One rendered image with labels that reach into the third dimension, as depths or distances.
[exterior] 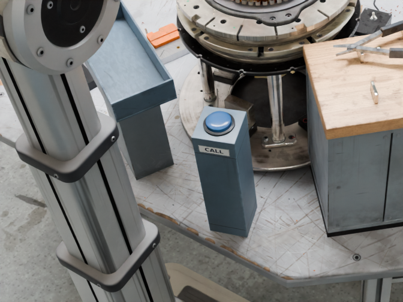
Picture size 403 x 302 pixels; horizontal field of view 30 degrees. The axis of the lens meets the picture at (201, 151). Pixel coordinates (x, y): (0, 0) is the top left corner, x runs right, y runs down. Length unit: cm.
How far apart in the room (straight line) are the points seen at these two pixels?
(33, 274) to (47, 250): 9
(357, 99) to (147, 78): 36
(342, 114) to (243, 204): 25
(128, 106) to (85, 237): 23
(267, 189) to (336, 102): 32
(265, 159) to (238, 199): 19
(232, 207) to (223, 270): 96
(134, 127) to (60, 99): 45
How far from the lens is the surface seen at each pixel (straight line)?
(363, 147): 117
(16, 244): 245
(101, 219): 107
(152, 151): 142
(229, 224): 132
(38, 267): 237
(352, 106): 114
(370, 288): 139
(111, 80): 130
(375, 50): 120
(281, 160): 142
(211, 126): 116
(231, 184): 123
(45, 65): 78
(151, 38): 170
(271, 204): 138
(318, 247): 133
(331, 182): 122
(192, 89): 157
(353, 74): 119
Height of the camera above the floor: 189
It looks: 49 degrees down
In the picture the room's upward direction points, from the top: 11 degrees counter-clockwise
